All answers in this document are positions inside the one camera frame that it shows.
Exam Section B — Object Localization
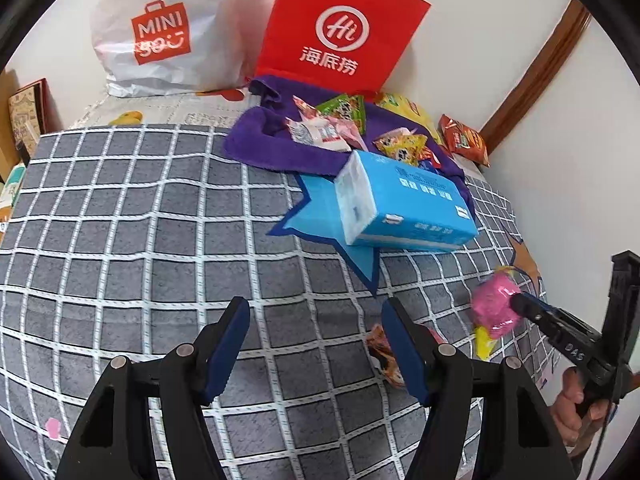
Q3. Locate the bright pink snack packet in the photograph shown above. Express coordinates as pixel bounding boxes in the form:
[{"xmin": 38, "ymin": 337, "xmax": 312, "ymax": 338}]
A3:
[{"xmin": 471, "ymin": 271, "xmax": 521, "ymax": 339}]

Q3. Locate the red snack packet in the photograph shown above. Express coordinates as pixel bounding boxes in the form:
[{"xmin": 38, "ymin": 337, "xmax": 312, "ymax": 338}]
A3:
[{"xmin": 419, "ymin": 146, "xmax": 442, "ymax": 172}]

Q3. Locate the pink white snack packet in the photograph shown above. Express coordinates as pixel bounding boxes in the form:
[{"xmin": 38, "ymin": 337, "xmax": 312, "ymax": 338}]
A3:
[{"xmin": 284, "ymin": 96, "xmax": 368, "ymax": 153}]

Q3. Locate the right hand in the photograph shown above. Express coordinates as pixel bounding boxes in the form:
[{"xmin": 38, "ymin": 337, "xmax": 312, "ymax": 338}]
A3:
[{"xmin": 550, "ymin": 367, "xmax": 608, "ymax": 450}]

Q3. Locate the brown snack packet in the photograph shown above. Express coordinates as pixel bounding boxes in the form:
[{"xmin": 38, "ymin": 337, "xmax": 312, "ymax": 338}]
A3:
[{"xmin": 366, "ymin": 323, "xmax": 406, "ymax": 389}]

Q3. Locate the orange Lays chips bag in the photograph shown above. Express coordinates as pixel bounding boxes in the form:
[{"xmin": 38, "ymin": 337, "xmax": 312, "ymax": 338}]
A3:
[{"xmin": 438, "ymin": 114, "xmax": 490, "ymax": 167}]

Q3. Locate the blue tissue pack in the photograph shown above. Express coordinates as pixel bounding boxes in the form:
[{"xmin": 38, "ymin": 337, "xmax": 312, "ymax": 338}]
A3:
[{"xmin": 334, "ymin": 151, "xmax": 477, "ymax": 252}]

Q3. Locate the grey checked bed sheet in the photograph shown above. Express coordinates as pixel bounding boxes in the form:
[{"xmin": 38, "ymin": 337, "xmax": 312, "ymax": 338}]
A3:
[{"xmin": 1, "ymin": 125, "xmax": 525, "ymax": 479}]

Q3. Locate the yellow snack packet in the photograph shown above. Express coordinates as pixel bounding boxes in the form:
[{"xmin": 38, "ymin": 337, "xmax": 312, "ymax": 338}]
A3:
[{"xmin": 373, "ymin": 127, "xmax": 427, "ymax": 167}]

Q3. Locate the yellow Lays chips bag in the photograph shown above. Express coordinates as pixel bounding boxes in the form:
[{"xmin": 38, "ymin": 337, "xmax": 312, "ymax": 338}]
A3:
[{"xmin": 374, "ymin": 92, "xmax": 445, "ymax": 146}]

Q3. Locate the green snack packet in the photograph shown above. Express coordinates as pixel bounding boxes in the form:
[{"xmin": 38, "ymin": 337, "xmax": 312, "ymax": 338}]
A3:
[{"xmin": 317, "ymin": 93, "xmax": 366, "ymax": 136}]

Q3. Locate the purple towel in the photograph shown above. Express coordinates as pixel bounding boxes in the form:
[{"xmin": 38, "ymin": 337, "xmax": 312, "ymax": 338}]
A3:
[{"xmin": 222, "ymin": 75, "xmax": 476, "ymax": 219}]

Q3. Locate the patterned box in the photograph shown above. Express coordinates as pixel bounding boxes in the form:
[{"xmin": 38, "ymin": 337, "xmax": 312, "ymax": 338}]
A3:
[{"xmin": 8, "ymin": 78, "xmax": 49, "ymax": 156}]

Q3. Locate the red Haidilao paper bag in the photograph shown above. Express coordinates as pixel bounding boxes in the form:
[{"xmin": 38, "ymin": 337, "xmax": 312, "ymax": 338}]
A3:
[{"xmin": 256, "ymin": 0, "xmax": 431, "ymax": 94}]

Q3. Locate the wooden furniture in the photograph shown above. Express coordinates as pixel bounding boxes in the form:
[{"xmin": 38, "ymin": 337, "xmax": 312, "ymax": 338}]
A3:
[{"xmin": 0, "ymin": 70, "xmax": 21, "ymax": 182}]

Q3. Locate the white Miniso plastic bag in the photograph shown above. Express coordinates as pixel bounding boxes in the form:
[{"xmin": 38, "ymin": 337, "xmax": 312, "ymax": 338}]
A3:
[{"xmin": 90, "ymin": 0, "xmax": 245, "ymax": 98}]

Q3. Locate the brown wooden door frame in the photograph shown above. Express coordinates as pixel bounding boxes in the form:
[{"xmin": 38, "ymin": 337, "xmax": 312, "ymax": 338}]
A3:
[{"xmin": 480, "ymin": 0, "xmax": 591, "ymax": 154}]

